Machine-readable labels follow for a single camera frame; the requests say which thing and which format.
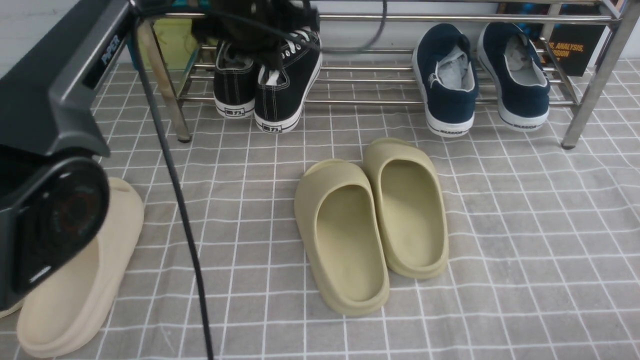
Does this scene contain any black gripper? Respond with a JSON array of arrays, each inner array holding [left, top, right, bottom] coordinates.
[[192, 0, 320, 70]]

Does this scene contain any black canvas sneaker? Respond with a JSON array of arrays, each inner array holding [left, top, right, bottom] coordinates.
[[212, 41, 260, 119], [254, 39, 322, 134]]

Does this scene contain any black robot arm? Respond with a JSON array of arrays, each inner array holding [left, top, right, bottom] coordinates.
[[0, 0, 320, 312]]

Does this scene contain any left navy canvas shoe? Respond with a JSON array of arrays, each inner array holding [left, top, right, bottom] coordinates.
[[411, 23, 479, 138]]

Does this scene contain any navy canvas shoe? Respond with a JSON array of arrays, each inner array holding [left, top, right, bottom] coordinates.
[[477, 22, 550, 132], [411, 23, 479, 138]]

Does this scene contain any silver metal shoe rack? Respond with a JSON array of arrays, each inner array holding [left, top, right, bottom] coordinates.
[[130, 0, 640, 150]]

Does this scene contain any right navy canvas shoe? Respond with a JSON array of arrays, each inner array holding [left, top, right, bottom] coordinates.
[[477, 22, 550, 132]]

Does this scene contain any teal yellow board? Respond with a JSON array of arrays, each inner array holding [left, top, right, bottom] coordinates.
[[134, 0, 210, 70]]

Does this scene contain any left olive foam slipper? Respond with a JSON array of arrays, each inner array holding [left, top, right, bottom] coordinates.
[[294, 158, 390, 317]]

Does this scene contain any olive foam slipper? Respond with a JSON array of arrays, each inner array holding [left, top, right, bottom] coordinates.
[[363, 137, 450, 280], [294, 158, 390, 317]]

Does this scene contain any right olive foam slipper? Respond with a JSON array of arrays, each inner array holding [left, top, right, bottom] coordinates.
[[363, 137, 450, 280]]

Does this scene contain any black book orange text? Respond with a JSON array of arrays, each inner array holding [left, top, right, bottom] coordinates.
[[495, 2, 608, 77]]

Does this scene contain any right cream foam slipper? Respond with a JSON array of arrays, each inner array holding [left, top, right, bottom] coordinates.
[[16, 177, 145, 358]]

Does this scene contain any cream foam slipper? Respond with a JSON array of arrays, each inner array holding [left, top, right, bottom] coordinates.
[[16, 177, 145, 358], [0, 300, 25, 319]]

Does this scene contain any grey checkered floor mat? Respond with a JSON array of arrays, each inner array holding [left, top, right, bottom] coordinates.
[[0, 59, 640, 360]]

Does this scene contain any left cream foam slipper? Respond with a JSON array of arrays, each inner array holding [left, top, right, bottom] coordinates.
[[0, 300, 25, 319]]

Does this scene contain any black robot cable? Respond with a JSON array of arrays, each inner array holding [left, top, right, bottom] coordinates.
[[131, 0, 388, 360]]

